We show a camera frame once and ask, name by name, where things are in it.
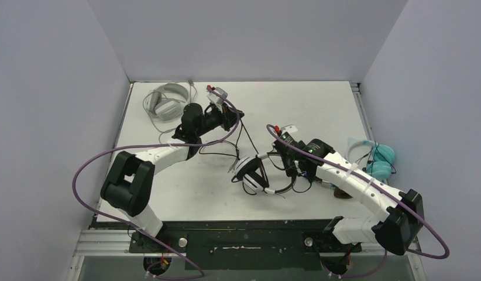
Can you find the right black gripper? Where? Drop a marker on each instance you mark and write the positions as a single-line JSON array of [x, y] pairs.
[[286, 154]]

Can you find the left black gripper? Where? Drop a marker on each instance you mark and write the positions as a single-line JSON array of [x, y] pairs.
[[228, 116]]

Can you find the black and white headphones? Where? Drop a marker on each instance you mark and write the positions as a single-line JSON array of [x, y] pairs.
[[250, 170]]

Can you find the brown headphones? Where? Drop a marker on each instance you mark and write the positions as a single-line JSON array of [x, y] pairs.
[[337, 192]]

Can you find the teal cat-ear headphones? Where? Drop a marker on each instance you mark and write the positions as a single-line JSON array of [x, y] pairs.
[[378, 162]]

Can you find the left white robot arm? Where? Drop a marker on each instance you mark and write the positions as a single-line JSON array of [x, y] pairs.
[[128, 185]]

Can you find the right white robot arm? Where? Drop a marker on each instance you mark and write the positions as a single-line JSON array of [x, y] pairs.
[[396, 216]]

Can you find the grey white headphones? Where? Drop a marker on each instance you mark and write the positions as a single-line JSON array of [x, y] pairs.
[[167, 102]]

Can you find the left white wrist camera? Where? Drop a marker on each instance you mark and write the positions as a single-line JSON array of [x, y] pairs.
[[216, 95]]

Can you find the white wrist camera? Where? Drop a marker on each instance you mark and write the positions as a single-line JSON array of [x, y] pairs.
[[291, 129], [216, 95]]

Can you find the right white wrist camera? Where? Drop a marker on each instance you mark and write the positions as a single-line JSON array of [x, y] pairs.
[[291, 129]]

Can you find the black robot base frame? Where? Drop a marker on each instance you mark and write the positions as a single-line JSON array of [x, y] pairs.
[[251, 245]]

